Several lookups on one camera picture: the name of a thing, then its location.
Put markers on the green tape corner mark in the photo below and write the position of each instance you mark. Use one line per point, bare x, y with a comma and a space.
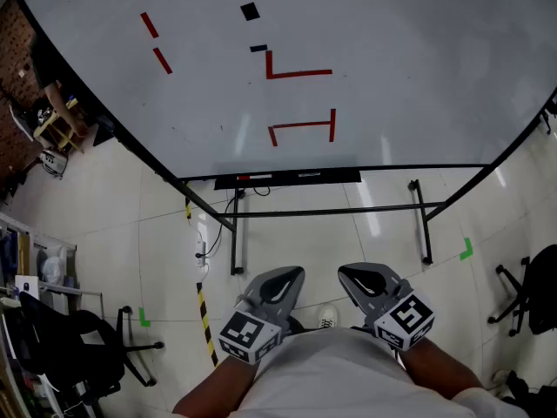
465, 254

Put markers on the white plastic bag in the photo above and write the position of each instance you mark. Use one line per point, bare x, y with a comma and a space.
53, 270

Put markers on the person's right white shoe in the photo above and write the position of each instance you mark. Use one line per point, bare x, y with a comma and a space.
327, 316

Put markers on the black equipment bag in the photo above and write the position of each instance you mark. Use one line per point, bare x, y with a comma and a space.
531, 392

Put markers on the black office chair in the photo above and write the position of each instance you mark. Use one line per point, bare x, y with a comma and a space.
544, 290
65, 342

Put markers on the person's left forearm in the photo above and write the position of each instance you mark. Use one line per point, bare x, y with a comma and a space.
217, 386

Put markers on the yellow metal table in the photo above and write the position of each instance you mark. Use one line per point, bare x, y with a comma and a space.
45, 126

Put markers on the person's right forearm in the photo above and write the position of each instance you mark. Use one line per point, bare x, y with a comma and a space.
435, 370

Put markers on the white power strip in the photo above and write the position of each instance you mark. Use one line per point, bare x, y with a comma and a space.
200, 247

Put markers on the grey metal shelf rack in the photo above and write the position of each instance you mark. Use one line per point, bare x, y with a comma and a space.
56, 291

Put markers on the grey box device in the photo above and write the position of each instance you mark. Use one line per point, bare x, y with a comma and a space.
54, 161

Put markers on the white printed box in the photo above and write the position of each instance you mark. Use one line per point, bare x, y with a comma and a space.
27, 285

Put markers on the person's white shirt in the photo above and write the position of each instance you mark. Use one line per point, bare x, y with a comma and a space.
339, 372

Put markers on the yellow black hazard tape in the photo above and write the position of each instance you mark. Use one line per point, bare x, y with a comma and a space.
204, 316

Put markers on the red tape strip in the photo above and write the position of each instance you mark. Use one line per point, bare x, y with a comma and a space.
162, 61
149, 25

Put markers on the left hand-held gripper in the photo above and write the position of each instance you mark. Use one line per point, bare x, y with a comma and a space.
250, 335

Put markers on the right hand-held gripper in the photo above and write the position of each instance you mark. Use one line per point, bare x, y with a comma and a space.
404, 320

